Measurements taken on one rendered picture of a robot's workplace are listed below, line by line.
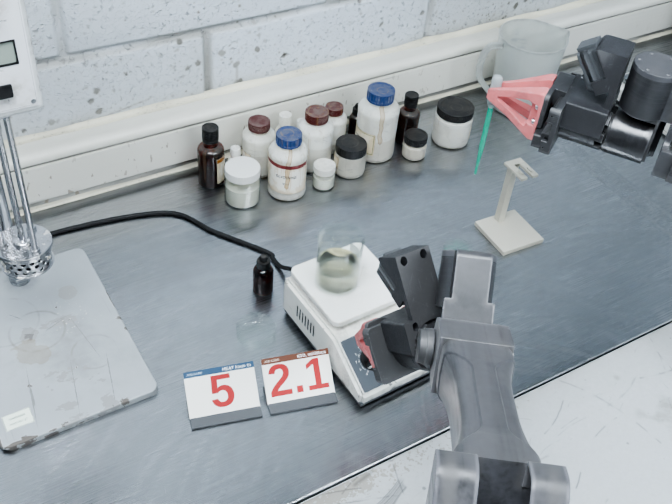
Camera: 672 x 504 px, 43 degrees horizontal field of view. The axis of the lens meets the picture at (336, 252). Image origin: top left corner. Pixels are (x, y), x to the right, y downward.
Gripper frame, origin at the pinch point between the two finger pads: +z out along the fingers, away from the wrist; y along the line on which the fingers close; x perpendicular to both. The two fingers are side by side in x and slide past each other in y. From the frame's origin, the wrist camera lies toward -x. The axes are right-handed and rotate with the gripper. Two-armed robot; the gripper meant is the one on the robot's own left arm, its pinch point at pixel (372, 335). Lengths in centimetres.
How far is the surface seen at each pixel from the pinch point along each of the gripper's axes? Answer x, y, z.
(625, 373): 18.7, -35.1, -2.0
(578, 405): 19.2, -25.3, -2.6
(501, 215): -4.1, -39.3, 21.5
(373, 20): -41, -39, 42
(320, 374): 5.2, 3.4, 11.0
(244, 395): 4.3, 13.4, 13.1
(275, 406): 6.9, 10.3, 11.7
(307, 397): 7.3, 6.0, 11.1
